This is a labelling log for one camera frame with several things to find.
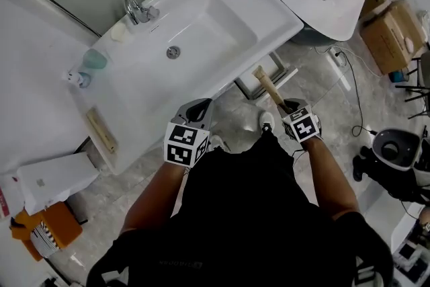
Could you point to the cream cup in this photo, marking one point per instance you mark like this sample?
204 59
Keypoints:
118 33

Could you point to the teal blue container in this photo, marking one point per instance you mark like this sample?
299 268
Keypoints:
398 76

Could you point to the person's black clothing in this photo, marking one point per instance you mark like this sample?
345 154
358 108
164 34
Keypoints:
242 211

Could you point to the white ceramic sink top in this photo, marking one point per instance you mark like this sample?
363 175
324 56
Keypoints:
141 101

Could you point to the person's left white shoe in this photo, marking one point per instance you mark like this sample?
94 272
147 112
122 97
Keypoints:
218 142

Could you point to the chrome faucet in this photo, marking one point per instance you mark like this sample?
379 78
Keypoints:
134 10

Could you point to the white soap dispenser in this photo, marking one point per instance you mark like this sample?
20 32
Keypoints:
75 79

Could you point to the dark green pedestal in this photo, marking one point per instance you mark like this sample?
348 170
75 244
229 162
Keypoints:
309 37

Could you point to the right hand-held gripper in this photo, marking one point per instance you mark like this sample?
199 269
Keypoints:
302 126

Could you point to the white water dispenser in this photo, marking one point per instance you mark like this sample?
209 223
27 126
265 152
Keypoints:
57 178

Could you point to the white open drawer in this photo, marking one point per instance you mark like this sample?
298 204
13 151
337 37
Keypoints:
282 75

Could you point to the person's left forearm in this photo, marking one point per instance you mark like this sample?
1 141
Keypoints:
154 198

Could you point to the orange sofa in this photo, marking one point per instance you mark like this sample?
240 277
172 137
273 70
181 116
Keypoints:
65 228

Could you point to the person's white shoe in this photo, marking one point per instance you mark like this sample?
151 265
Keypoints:
218 142
267 119

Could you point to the large cardboard box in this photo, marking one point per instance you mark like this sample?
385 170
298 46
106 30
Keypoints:
389 37

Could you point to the black white striped pillow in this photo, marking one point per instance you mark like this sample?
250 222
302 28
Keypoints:
45 240

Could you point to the metal sink drain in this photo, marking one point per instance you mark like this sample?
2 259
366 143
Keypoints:
173 52

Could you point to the grey white machine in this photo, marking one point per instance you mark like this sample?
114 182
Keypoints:
393 151

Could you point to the person's right forearm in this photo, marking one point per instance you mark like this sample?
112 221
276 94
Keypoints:
331 178

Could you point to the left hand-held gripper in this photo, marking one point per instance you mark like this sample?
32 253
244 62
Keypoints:
184 144

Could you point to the water bottle with red label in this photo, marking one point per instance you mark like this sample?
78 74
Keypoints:
8 198

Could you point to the black metal frame chair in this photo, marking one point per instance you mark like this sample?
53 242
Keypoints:
420 90

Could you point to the white power strip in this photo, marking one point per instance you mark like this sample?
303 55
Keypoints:
337 57

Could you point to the person's right white shoe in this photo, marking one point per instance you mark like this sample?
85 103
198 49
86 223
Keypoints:
267 119

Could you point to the green translucent cup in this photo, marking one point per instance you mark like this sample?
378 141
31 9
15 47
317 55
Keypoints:
95 59

